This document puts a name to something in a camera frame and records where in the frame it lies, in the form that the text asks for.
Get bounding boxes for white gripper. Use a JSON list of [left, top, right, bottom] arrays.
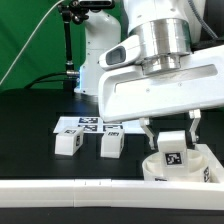
[[98, 45, 224, 150]]

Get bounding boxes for white round stool seat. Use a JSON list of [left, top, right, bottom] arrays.
[[142, 149, 210, 182]]

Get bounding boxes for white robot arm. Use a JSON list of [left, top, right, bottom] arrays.
[[79, 0, 224, 137]]

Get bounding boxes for white marker sheet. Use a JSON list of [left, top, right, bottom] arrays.
[[54, 116, 143, 134]]

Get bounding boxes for white L-shaped fence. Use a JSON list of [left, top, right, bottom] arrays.
[[0, 144, 224, 210]]

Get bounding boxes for black cables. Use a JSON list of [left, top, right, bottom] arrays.
[[23, 71, 80, 90]]

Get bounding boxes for black camera stand pole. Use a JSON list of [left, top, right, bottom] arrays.
[[57, 0, 116, 92]]

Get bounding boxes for white cable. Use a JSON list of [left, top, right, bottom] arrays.
[[0, 0, 64, 87]]

